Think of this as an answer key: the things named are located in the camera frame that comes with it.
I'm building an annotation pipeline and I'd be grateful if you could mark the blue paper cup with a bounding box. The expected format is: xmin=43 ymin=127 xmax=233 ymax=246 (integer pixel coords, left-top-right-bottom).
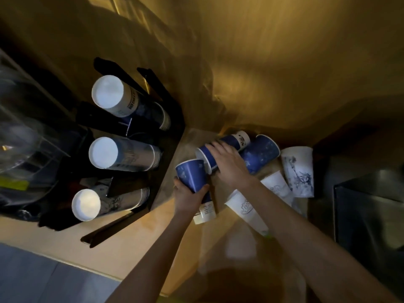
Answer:
xmin=195 ymin=131 xmax=251 ymax=175
xmin=175 ymin=159 xmax=217 ymax=225
xmin=240 ymin=134 xmax=281 ymax=175

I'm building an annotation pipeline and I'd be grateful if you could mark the stainless steel bin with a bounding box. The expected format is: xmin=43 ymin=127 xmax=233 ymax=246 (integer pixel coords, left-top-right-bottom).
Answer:
xmin=333 ymin=169 xmax=404 ymax=294

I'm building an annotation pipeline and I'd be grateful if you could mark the stack of large white cups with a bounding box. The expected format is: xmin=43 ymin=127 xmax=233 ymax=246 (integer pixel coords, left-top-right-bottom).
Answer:
xmin=88 ymin=136 xmax=163 ymax=173

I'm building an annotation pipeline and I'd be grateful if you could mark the person's right forearm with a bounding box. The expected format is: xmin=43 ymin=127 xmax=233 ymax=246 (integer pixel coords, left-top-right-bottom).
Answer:
xmin=234 ymin=179 xmax=400 ymax=303

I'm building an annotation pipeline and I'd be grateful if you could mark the person's left hand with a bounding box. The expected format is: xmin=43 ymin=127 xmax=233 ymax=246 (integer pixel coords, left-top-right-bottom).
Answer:
xmin=173 ymin=177 xmax=210 ymax=216

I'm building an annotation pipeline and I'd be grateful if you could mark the small white printed paper cup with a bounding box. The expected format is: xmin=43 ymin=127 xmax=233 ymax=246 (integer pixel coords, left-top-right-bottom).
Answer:
xmin=261 ymin=170 xmax=295 ymax=207
xmin=224 ymin=189 xmax=269 ymax=237

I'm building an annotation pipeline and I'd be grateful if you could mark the stack of blue paper cups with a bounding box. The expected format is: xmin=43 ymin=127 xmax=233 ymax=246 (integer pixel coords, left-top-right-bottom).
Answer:
xmin=92 ymin=75 xmax=171 ymax=131

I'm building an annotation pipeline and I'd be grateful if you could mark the black cup dispenser rack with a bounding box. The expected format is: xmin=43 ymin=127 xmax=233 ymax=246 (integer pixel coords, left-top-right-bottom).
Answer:
xmin=39 ymin=57 xmax=186 ymax=249

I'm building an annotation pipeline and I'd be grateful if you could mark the clear plastic container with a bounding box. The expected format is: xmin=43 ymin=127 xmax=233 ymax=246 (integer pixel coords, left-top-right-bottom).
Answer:
xmin=0 ymin=50 xmax=90 ymax=215

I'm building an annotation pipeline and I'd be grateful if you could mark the stack of small white cups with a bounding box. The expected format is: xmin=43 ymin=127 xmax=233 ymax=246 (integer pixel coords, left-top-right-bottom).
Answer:
xmin=72 ymin=187 xmax=150 ymax=222

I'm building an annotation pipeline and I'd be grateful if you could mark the person's left forearm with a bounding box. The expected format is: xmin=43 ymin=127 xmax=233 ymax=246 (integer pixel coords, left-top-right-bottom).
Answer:
xmin=106 ymin=209 xmax=198 ymax=303

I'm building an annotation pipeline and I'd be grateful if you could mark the large white printed paper cup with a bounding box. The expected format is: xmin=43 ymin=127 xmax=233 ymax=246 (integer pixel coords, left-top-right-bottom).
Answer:
xmin=280 ymin=146 xmax=315 ymax=198

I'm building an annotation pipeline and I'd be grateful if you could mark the person's right hand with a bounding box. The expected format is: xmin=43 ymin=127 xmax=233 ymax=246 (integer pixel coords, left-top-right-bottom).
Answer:
xmin=205 ymin=141 xmax=253 ymax=190

